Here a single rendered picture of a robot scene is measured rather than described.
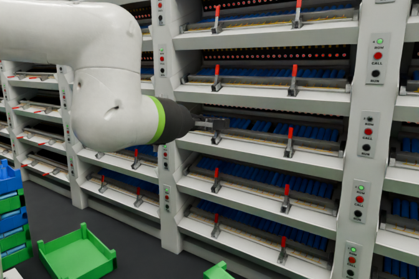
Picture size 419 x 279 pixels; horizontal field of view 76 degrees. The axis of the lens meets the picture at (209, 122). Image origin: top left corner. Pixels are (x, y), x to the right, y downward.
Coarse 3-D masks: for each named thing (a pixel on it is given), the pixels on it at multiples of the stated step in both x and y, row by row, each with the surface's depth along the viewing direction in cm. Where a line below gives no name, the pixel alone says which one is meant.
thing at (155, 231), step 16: (96, 208) 153; (112, 208) 146; (128, 224) 140; (144, 224) 133; (160, 224) 131; (192, 240) 119; (208, 256) 113; (224, 256) 110; (240, 272) 106; (256, 272) 102; (272, 272) 101
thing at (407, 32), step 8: (416, 0) 66; (408, 8) 60; (416, 8) 64; (408, 16) 61; (416, 16) 64; (408, 24) 62; (416, 24) 61; (408, 32) 63; (416, 32) 62; (408, 40) 64; (416, 40) 63
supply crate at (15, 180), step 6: (6, 162) 120; (6, 168) 120; (12, 174) 116; (18, 174) 108; (0, 180) 116; (6, 180) 105; (12, 180) 107; (18, 180) 108; (0, 186) 104; (6, 186) 105; (12, 186) 107; (18, 186) 109; (0, 192) 104; (6, 192) 106
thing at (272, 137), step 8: (232, 128) 100; (232, 136) 98; (248, 136) 96; (256, 136) 95; (264, 136) 93; (272, 136) 91; (280, 136) 90; (296, 136) 88; (296, 144) 88; (304, 144) 86; (312, 144) 85; (320, 144) 83; (328, 144) 82; (336, 144) 81
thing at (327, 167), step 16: (192, 112) 114; (240, 112) 107; (256, 112) 103; (176, 144) 108; (192, 144) 103; (208, 144) 98; (224, 144) 96; (240, 144) 95; (256, 144) 93; (240, 160) 94; (256, 160) 90; (272, 160) 86; (288, 160) 83; (304, 160) 81; (320, 160) 80; (336, 160) 79; (320, 176) 80; (336, 176) 77
